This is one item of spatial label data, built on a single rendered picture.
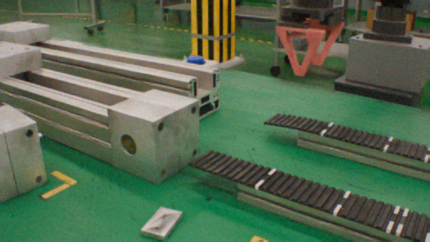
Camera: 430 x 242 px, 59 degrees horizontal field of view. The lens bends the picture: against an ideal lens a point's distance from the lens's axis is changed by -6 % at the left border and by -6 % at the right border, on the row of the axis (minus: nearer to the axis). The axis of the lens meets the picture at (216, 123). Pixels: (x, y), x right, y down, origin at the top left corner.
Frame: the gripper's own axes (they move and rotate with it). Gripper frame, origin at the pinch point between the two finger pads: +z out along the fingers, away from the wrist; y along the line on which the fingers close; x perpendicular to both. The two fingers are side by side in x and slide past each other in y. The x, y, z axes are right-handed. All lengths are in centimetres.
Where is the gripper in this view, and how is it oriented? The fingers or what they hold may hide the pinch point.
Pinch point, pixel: (309, 65)
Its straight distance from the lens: 64.5
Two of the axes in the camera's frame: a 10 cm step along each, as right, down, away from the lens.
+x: 8.4, 2.2, -5.0
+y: -5.4, 3.2, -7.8
